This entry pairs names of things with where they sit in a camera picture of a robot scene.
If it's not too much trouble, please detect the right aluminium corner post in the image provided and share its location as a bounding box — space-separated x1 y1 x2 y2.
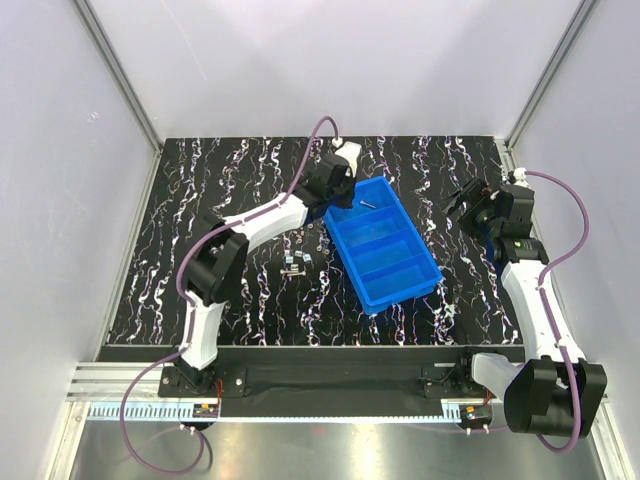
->
504 0 600 151

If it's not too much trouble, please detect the blue plastic divided bin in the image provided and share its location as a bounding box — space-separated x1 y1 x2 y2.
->
324 177 443 315

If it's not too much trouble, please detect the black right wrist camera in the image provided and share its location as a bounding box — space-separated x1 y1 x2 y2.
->
496 184 535 222

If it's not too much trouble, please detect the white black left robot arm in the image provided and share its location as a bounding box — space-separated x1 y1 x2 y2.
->
174 142 361 391

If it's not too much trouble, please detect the left aluminium corner post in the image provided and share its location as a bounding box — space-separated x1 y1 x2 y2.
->
71 0 166 151

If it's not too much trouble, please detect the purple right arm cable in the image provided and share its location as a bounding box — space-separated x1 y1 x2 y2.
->
509 167 591 453

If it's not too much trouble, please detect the aluminium frame rail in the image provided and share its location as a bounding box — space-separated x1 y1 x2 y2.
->
64 363 614 426

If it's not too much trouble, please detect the silver bolt one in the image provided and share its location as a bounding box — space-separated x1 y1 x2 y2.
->
360 200 378 209

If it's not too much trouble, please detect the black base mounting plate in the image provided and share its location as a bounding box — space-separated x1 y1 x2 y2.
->
89 345 524 397

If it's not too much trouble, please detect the aluminium corner post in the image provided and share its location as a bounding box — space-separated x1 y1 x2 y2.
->
504 0 600 151
71 0 166 151

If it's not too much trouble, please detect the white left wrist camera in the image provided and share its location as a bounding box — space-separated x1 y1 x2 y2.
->
335 141 362 176

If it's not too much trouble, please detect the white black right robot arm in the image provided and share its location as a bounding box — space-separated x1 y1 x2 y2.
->
446 178 607 445

